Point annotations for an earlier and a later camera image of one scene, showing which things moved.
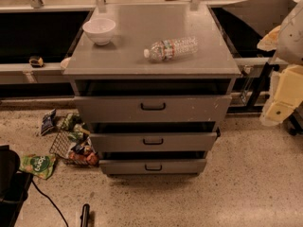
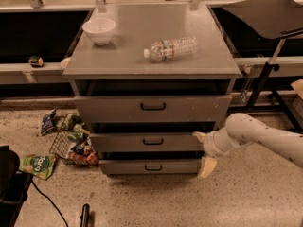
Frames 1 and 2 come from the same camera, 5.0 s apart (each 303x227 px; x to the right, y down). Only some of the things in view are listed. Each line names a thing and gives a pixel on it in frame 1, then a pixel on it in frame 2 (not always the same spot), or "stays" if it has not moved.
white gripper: [291, 42] → [209, 145]
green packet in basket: [72, 122] stays
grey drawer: [153, 142] stays
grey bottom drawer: [153, 166] stays
